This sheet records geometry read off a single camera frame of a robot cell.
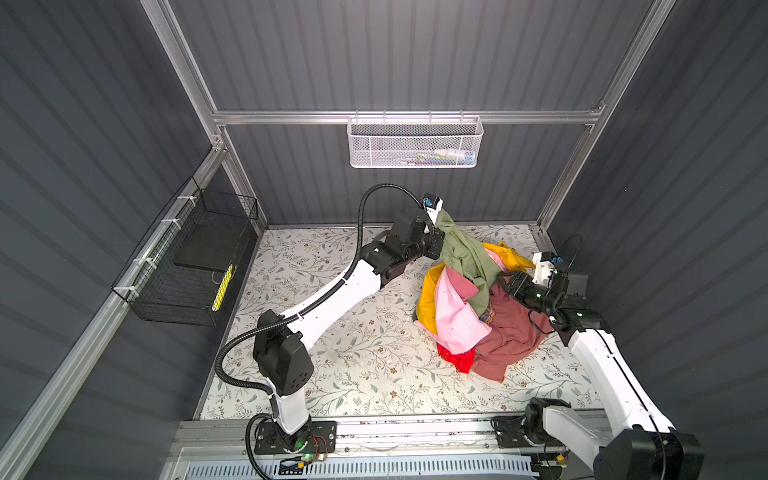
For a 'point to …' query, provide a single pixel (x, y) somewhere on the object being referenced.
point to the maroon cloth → (515, 332)
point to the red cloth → (463, 361)
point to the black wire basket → (186, 294)
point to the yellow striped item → (222, 288)
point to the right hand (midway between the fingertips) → (508, 281)
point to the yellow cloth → (426, 311)
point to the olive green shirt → (464, 250)
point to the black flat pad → (211, 245)
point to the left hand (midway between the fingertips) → (439, 228)
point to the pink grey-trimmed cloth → (460, 326)
